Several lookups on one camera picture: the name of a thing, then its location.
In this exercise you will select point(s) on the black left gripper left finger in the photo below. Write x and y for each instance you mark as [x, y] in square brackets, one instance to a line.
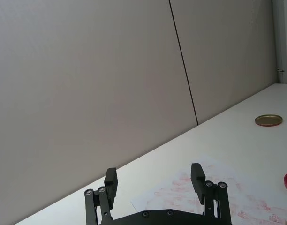
[110, 187]

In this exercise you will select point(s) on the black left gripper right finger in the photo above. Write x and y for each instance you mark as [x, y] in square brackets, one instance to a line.
[199, 187]

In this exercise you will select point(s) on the white paper with red stamps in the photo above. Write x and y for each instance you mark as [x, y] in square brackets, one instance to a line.
[171, 192]

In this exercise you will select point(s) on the round gold metal lid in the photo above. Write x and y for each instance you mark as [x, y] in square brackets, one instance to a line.
[268, 120]

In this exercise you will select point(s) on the small silver door latch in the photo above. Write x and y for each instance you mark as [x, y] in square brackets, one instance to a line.
[280, 70]

